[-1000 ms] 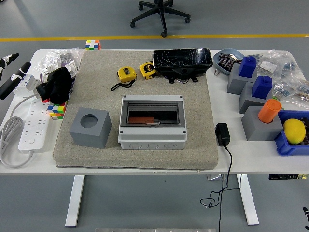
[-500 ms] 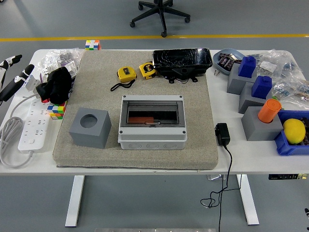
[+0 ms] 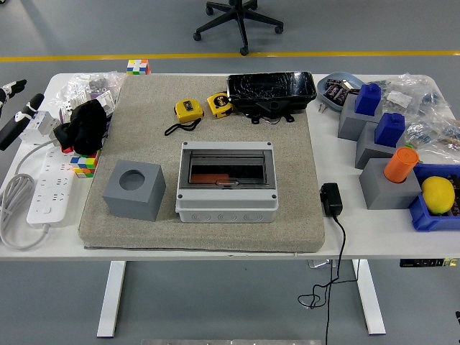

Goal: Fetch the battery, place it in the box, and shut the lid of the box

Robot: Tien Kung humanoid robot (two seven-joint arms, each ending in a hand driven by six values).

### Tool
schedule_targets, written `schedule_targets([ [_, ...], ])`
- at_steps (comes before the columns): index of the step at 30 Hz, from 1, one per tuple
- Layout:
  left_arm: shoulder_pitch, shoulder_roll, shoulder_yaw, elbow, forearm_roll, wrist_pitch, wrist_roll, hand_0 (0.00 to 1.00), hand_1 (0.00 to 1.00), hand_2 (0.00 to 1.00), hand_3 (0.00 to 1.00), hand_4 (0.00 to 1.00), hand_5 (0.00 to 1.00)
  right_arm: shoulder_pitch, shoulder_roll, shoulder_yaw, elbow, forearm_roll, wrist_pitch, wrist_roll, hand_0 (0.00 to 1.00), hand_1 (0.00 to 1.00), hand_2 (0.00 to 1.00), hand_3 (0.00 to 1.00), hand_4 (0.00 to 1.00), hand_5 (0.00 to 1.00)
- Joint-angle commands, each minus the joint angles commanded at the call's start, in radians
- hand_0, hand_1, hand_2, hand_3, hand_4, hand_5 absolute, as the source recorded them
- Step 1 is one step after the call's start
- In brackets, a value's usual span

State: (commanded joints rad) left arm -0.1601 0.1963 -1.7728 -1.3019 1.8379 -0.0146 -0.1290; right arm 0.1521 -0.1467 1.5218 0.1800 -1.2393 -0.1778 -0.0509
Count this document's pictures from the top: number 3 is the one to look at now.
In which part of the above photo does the black plastic tray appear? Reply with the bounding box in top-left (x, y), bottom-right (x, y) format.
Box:
top-left (226, 70), bottom-right (318, 125)

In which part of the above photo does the blue plastic bin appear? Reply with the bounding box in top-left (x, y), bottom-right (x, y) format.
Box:
top-left (408, 163), bottom-right (460, 233)

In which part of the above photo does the grey block with round hole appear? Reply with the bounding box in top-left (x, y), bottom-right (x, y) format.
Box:
top-left (102, 159), bottom-right (167, 223)
top-left (359, 157), bottom-right (423, 211)

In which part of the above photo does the grey block holder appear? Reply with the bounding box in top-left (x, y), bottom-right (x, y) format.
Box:
top-left (337, 93), bottom-right (384, 142)
top-left (354, 121), bottom-right (407, 170)

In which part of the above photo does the white circuit breaker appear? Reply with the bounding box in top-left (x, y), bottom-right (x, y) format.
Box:
top-left (19, 110), bottom-right (61, 145)

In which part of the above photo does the black office chair base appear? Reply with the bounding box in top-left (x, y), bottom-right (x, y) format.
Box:
top-left (193, 0), bottom-right (285, 57)

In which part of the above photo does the grey plastic junction box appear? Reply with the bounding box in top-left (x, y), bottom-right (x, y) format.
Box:
top-left (175, 141), bottom-right (280, 224)

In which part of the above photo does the blue-grey shallow bowl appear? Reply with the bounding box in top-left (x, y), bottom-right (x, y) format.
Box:
top-left (316, 70), bottom-right (366, 113)

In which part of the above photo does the colourful puzzle cube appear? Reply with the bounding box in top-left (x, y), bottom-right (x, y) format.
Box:
top-left (126, 59), bottom-right (151, 75)
top-left (70, 152), bottom-right (100, 180)

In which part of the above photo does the beige fabric mat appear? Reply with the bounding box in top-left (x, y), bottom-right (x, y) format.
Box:
top-left (78, 74), bottom-right (326, 252)

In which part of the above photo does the blue block battery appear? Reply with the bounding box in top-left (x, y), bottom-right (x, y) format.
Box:
top-left (374, 112), bottom-right (406, 147)
top-left (354, 83), bottom-right (382, 116)

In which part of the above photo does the black power adapter with cord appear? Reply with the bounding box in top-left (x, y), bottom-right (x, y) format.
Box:
top-left (297, 182), bottom-right (346, 345)

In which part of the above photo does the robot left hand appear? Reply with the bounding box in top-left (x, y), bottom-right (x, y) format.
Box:
top-left (0, 78), bottom-right (46, 152)

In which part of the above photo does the yellow tape measure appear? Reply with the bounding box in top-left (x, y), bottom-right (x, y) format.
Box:
top-left (164, 99), bottom-right (205, 137)
top-left (206, 91), bottom-right (234, 119)

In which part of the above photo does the white table leg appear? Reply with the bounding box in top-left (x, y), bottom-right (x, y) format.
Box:
top-left (96, 260), bottom-right (127, 339)
top-left (351, 258), bottom-right (387, 335)

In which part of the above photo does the white power strip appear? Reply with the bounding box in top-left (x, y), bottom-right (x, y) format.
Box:
top-left (27, 148), bottom-right (75, 229)

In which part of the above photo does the transparent hinged box lid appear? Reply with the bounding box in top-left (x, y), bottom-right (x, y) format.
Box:
top-left (188, 149), bottom-right (270, 188)

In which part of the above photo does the yellow lemon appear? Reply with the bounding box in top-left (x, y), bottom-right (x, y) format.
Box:
top-left (420, 175), bottom-right (456, 216)

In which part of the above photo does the clear bag of parts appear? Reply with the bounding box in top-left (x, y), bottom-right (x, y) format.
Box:
top-left (404, 107), bottom-right (460, 165)
top-left (50, 70), bottom-right (126, 119)
top-left (373, 73), bottom-right (451, 121)

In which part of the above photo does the orange cylinder battery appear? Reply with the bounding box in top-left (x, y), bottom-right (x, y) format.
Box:
top-left (383, 146), bottom-right (420, 183)
top-left (190, 173), bottom-right (231, 185)

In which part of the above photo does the black cloth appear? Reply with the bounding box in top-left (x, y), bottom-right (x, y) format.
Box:
top-left (53, 99), bottom-right (109, 156)

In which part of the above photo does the black table control panel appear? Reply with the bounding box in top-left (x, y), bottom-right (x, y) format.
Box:
top-left (399, 257), bottom-right (460, 269)

